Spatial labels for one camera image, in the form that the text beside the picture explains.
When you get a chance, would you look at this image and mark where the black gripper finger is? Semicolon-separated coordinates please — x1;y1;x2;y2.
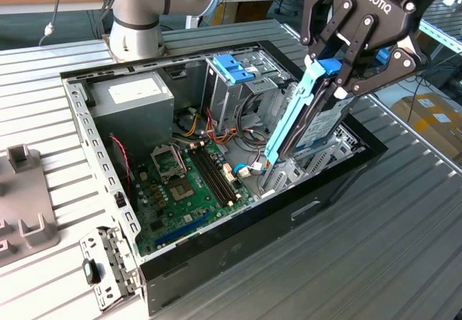
299;0;358;63
332;14;432;100

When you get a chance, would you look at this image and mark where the hard disk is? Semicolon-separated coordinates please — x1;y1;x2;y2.
263;47;394;165

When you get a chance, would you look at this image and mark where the metal disk bay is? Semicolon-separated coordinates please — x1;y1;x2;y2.
259;126;365;200

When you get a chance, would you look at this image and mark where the labelled cardboard box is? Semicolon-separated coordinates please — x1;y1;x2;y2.
391;94;462;162

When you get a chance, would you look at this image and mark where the blue plastic drive latch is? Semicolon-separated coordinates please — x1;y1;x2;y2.
212;54;261;85

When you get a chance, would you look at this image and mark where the metal drive cage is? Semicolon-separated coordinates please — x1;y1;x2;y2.
201;51;300;135

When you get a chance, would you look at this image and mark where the black RAM slot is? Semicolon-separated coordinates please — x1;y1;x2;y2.
200;145;240;200
189;148;234;207

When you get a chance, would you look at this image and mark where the grey power supply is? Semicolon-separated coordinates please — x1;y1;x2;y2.
88;71;176;155

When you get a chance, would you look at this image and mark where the metal socket cover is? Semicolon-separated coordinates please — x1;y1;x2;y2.
150;144;187;183

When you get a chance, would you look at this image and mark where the CPU socket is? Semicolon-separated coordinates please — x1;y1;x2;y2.
168;177;199;202

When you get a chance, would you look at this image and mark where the black PC case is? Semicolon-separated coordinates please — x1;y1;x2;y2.
59;40;389;317

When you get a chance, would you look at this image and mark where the blue expansion slot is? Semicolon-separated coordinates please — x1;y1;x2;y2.
154;209;212;247

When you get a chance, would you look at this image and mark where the green motherboard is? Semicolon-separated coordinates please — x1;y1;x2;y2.
131;141;259;258

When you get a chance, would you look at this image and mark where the black latch blue mark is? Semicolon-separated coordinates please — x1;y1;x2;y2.
82;258;103;285

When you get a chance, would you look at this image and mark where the grey parts rack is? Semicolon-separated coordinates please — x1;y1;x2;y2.
0;144;61;269

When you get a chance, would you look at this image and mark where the thick black cable bundle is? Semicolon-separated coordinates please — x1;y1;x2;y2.
236;91;271;152

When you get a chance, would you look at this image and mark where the red orange wire loop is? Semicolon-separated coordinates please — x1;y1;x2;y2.
204;107;240;147

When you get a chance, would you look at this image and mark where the yellow orange wire bundle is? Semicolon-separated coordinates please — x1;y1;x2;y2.
178;113;201;137

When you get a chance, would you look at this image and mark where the short blue wire white plug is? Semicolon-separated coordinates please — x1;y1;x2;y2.
233;163;254;178

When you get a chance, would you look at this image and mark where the red black fan wire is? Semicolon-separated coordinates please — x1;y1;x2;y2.
109;135;135;191

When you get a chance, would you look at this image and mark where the silver expansion bracket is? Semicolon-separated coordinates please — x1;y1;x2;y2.
78;225;142;313

